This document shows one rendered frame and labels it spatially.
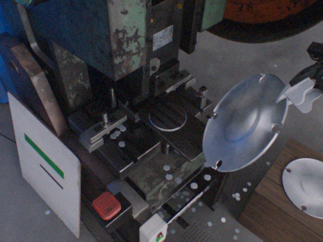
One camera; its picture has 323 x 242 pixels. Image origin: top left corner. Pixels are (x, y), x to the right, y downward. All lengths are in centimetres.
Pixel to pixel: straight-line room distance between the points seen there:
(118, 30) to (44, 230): 127
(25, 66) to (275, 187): 111
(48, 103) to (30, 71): 13
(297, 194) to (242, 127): 72
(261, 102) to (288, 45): 206
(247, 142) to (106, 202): 41
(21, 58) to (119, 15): 57
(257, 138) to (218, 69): 170
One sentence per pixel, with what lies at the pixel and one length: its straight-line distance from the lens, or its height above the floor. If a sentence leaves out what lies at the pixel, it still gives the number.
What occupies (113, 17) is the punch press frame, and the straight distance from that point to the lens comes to 64.
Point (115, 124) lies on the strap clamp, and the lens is 104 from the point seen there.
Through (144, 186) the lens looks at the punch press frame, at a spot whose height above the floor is 65.
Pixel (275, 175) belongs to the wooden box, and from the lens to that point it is 150.
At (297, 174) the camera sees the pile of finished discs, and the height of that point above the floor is 35.
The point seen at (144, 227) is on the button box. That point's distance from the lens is 100.
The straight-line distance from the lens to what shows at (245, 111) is 85.
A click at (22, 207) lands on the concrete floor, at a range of 183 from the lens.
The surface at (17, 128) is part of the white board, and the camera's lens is 159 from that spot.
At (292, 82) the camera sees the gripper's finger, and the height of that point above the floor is 109.
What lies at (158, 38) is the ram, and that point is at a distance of 84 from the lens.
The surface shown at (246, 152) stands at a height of 95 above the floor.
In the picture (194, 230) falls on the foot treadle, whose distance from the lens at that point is 150.
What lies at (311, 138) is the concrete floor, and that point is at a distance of 220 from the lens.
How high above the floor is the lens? 156
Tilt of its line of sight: 51 degrees down
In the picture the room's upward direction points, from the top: 4 degrees clockwise
